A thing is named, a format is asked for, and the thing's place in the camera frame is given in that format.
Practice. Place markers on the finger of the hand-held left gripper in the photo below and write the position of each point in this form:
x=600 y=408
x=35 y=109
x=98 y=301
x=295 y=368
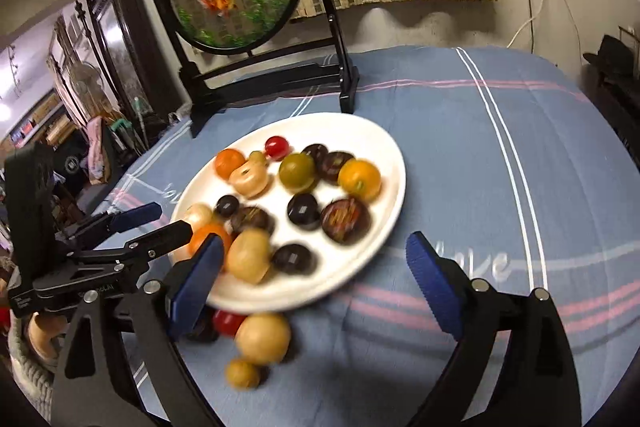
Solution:
x=135 y=213
x=160 y=239

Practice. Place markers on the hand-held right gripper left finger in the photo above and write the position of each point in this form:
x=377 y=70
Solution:
x=197 y=287

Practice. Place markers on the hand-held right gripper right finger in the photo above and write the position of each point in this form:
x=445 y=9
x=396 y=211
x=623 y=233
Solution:
x=432 y=284

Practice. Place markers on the dark brown mangosteen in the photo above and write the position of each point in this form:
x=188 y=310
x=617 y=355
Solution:
x=337 y=166
x=204 y=329
x=252 y=219

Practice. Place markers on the cream spotted fruit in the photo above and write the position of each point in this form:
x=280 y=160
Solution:
x=199 y=216

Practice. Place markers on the large orange mandarin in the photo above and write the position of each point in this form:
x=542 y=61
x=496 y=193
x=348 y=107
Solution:
x=206 y=234

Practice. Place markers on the red tomato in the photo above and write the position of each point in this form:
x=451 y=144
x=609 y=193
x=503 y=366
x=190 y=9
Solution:
x=276 y=147
x=229 y=322

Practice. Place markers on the cream round fruit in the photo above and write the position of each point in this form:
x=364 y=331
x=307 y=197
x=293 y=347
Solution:
x=247 y=255

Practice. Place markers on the dark purple plum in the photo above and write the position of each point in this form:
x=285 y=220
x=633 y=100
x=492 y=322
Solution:
x=292 y=258
x=303 y=210
x=226 y=205
x=315 y=151

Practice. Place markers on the large tan round fruit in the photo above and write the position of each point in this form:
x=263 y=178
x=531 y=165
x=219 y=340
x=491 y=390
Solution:
x=263 y=337

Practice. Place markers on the small tan longan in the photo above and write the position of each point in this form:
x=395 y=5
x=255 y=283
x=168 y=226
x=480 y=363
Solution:
x=257 y=157
x=243 y=373

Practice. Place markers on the small orange mandarin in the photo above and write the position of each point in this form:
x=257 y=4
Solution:
x=230 y=162

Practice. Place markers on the tan fruit with brown stem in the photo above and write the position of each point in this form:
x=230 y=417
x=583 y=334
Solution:
x=248 y=181

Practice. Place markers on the large dark mangosteen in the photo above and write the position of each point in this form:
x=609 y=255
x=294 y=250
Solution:
x=345 y=219

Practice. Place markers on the yellow-orange citrus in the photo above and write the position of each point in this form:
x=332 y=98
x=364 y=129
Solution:
x=359 y=179

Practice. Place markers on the white oval plate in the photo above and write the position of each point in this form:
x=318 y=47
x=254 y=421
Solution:
x=380 y=147

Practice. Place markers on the green-yellow orange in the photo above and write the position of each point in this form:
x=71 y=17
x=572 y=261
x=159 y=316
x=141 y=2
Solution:
x=297 y=172

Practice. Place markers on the person's left forearm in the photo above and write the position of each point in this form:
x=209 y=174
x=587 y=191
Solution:
x=27 y=377

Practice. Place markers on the person's left hand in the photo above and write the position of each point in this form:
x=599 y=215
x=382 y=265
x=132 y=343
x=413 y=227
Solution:
x=45 y=332

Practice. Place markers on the pink cloth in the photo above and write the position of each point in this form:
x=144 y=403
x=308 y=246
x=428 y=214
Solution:
x=95 y=147

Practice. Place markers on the green hanger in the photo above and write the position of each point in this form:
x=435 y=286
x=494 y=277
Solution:
x=120 y=125

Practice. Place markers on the shelf of boxes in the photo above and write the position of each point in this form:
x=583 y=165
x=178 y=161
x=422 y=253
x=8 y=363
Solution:
x=45 y=117

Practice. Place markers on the standing fan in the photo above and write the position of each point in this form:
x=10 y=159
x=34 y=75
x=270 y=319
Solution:
x=87 y=82

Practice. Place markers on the blue striped tablecloth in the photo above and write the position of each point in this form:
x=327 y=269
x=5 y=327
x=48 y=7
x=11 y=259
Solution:
x=450 y=132

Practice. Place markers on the dark wooden framed mirror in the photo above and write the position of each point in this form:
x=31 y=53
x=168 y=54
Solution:
x=125 y=32

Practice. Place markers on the black desk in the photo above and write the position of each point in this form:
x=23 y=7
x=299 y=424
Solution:
x=620 y=107

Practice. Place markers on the black hat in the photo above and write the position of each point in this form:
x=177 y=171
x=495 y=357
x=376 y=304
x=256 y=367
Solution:
x=612 y=54

